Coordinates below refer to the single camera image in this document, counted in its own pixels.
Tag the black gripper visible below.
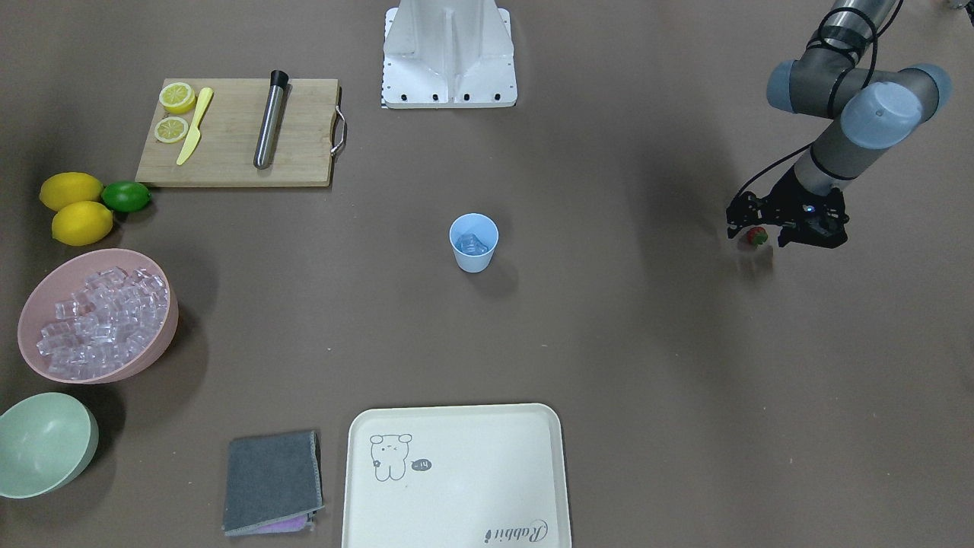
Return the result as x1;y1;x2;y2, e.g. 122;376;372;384
726;169;849;249

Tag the red strawberry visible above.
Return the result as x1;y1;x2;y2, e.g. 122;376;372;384
745;226;769;247

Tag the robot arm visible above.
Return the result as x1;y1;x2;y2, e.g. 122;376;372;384
726;1;953;249

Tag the light blue plastic cup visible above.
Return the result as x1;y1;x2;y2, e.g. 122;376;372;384
448;212;500;273

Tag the pink bowl of ice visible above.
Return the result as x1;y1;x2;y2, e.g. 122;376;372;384
18;247;180;384

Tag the cream rabbit tray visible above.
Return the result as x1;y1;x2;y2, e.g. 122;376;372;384
342;403;573;547

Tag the steel muddler black tip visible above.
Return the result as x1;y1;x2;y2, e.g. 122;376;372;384
253;70;290;170

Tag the wooden cutting board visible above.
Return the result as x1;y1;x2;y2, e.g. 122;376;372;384
135;76;344;188

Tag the grey folded cloth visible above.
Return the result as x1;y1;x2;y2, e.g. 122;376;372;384
222;430;324;537

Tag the yellow plastic knife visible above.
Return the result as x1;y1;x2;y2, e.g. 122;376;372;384
175;87;215;166

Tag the lemon slice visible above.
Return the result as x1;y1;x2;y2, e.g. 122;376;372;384
153;116;190;145
158;82;197;115

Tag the green lime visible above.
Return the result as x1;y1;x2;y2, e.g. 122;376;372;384
100;180;151;214

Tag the yellow lemon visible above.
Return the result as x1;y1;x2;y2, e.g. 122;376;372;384
51;201;114;247
39;171;103;212

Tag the green empty bowl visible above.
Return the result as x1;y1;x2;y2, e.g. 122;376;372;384
1;392;100;499

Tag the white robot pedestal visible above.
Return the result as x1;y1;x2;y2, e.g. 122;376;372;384
380;1;518;109

